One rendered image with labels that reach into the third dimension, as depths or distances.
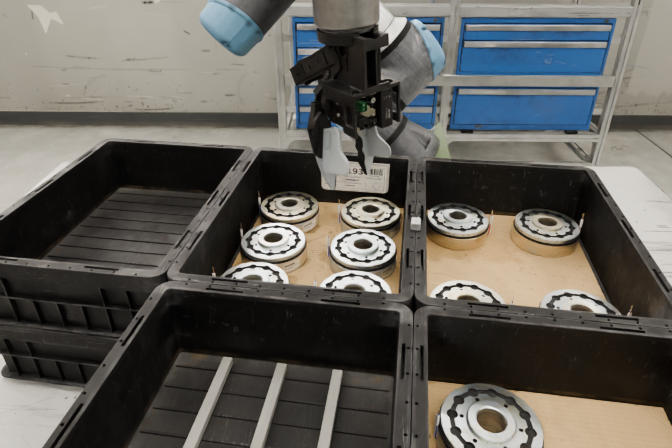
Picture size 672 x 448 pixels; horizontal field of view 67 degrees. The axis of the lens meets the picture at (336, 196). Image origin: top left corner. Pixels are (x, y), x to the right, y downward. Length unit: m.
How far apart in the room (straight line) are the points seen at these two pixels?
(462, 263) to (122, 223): 0.59
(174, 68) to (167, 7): 0.39
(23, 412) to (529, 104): 2.47
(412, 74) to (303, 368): 0.63
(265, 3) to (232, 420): 0.48
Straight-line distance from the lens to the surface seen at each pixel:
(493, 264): 0.85
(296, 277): 0.79
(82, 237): 0.98
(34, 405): 0.90
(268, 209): 0.90
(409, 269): 0.64
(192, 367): 0.68
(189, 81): 3.66
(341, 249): 0.79
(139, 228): 0.96
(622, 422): 0.68
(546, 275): 0.85
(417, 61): 1.06
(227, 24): 0.66
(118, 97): 3.87
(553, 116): 2.88
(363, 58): 0.58
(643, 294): 0.75
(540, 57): 2.75
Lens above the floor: 1.31
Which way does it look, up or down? 29 degrees down
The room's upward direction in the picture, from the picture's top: straight up
